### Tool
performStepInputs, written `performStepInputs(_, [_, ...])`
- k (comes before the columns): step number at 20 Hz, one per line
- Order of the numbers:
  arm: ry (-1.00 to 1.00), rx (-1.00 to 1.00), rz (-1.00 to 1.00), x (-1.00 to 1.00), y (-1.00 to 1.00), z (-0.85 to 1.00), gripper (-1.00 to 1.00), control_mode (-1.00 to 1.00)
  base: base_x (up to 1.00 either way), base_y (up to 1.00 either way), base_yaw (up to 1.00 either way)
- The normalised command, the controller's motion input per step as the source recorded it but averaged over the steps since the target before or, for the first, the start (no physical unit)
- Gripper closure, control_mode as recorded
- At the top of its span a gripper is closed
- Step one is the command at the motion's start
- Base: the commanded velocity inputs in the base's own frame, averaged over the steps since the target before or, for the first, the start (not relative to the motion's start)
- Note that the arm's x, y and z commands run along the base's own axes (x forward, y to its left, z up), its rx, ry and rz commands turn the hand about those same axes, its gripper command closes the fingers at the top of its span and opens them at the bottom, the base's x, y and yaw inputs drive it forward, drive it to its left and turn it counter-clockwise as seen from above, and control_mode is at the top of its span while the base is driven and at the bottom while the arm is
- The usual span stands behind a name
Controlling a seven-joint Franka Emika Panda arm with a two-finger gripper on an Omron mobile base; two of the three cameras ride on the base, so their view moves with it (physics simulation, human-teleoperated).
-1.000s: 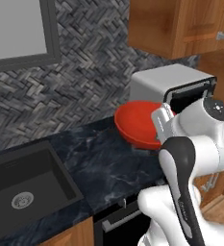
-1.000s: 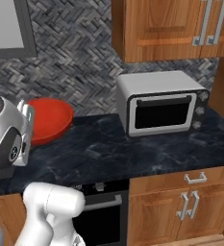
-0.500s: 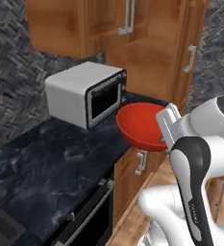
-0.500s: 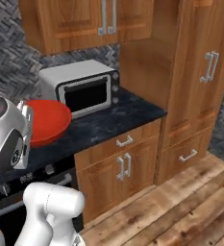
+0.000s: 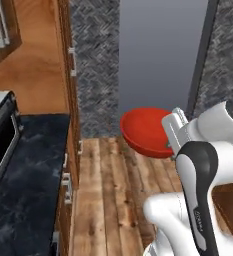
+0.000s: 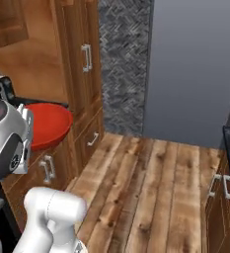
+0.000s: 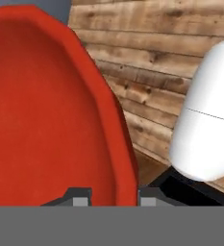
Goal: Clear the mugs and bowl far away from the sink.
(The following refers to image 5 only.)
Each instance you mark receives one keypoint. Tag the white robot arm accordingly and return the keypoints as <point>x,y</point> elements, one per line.
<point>201,173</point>

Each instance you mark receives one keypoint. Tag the black and silver microwave oven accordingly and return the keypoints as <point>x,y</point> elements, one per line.
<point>1,140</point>

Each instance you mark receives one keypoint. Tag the red bowl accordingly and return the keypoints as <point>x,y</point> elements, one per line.
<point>144,130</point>

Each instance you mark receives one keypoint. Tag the tall wooden cupboard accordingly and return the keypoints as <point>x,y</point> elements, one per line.
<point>38,66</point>

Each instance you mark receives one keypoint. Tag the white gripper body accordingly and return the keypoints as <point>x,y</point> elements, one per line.
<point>176,133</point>

